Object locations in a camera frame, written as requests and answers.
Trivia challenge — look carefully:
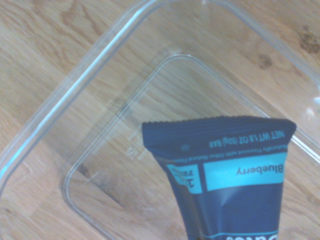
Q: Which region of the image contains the dark blue protein bar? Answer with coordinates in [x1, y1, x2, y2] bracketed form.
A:
[141, 115, 298, 240]

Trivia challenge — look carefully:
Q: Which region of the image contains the clear square plastic container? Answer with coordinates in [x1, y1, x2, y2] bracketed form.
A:
[0, 0, 320, 240]

